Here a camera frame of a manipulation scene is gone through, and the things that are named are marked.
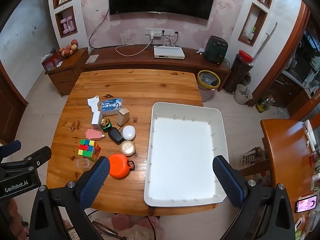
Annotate white rectangular charger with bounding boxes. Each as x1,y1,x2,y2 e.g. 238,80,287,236
91,112,102,130

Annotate black cable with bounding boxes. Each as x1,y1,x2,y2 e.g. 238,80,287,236
89,6,118,49

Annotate glossy wooden side table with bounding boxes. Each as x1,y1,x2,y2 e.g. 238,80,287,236
260,119,320,240

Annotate blue dental floss box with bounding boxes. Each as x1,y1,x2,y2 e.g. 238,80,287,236
101,97,123,117

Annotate yellow-rimmed trash bin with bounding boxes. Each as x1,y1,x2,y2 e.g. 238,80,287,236
197,70,221,103

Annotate white cable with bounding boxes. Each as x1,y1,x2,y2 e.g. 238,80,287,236
115,36,153,56

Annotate tall dark red-lidded tin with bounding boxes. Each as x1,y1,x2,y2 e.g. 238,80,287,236
222,50,255,94

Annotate white bucket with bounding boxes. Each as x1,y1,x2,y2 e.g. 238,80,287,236
233,84,253,105

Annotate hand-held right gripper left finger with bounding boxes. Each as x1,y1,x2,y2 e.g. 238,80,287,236
29,156,111,240

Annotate white plastic tray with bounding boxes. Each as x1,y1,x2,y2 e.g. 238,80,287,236
143,102,228,207

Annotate beige rectangular box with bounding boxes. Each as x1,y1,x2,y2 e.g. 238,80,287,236
117,108,130,127

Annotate smartphone with lit screen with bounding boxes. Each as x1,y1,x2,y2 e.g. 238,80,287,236
294,194,318,213

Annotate bowl of fruit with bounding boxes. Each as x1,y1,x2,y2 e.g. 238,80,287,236
59,39,79,56

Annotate orange round case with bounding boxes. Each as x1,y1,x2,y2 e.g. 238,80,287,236
108,154,136,179

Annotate red printed box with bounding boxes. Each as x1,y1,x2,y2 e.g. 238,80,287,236
41,54,63,72

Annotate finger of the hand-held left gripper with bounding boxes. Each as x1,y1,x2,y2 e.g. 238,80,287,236
0,146,52,178
0,140,22,159

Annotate dark green air fryer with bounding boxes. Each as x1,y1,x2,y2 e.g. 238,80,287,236
203,35,228,64

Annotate white set-top box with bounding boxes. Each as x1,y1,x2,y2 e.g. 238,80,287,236
153,45,186,60

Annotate pink eraser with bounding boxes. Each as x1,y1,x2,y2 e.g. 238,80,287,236
85,129,105,141

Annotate wooden side cabinet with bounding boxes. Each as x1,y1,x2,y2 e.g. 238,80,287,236
44,47,89,97

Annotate glass oil bottle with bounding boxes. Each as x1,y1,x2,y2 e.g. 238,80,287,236
255,95,275,113

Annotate white plastic scraper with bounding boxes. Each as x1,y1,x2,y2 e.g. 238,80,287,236
87,96,101,112

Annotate gold round compact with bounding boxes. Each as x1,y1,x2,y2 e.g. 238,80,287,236
119,140,137,157

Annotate wall-hung sword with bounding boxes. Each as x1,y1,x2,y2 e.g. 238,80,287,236
252,22,278,60

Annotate white earbuds case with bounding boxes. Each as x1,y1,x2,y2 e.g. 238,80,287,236
122,126,137,140

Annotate colourful puzzle cube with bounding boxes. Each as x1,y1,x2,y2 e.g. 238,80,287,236
77,139,102,162

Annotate small clear plastic container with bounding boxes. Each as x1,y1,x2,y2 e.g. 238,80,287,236
76,158,90,170

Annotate pink plush cloth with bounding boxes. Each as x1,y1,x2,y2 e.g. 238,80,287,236
100,212,160,240

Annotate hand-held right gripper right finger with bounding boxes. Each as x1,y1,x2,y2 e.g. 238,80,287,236
212,155,295,240

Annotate green glass bottle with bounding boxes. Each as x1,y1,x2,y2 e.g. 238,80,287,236
100,118,112,132

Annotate white wall power strip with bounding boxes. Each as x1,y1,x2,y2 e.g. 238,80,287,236
145,28,175,37

